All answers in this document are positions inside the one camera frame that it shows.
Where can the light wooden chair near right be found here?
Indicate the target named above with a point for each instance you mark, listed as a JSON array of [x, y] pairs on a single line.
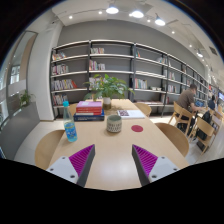
[[203, 131]]

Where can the light wooden chair behind man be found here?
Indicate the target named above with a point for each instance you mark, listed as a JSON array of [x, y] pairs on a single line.
[[180, 115]]

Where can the dark blue bottom book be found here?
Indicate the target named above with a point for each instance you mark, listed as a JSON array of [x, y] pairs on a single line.
[[85, 117]]

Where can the small plant by window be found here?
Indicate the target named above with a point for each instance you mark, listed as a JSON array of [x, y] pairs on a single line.
[[25, 98]]

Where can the seated man brown shirt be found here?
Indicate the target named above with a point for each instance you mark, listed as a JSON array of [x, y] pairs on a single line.
[[186, 100]]

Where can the green potted plant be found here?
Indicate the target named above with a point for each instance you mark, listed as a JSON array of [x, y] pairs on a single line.
[[106, 87]]

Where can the round red coaster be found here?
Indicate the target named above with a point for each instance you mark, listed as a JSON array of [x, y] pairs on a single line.
[[137, 128]]

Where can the pink top book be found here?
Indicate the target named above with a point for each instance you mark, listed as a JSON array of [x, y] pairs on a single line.
[[89, 104]]

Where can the clear water bottle blue cap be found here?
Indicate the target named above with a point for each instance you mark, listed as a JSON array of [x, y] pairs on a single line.
[[69, 124]]

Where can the large grey bookshelf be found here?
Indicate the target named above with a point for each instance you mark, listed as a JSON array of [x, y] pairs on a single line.
[[153, 76]]

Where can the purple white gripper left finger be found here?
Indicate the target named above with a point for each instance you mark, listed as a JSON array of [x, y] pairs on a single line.
[[76, 167]]

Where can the wooden chair far right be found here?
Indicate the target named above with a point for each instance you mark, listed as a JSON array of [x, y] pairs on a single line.
[[144, 108]]

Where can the wooden chair front right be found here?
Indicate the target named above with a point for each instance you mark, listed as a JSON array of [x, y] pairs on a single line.
[[176, 136]]

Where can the wooden chair front left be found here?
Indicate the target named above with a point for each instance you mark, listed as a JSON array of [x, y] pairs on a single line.
[[46, 148]]

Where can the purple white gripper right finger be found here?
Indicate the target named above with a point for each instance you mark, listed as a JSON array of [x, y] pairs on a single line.
[[149, 167]]

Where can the red middle book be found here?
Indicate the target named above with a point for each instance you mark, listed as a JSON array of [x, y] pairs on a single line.
[[90, 111]]

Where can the patterned ceramic mug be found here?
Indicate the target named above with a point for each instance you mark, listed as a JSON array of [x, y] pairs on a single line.
[[114, 123]]

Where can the white magazine on table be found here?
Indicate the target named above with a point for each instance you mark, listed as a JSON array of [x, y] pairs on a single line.
[[130, 114]]

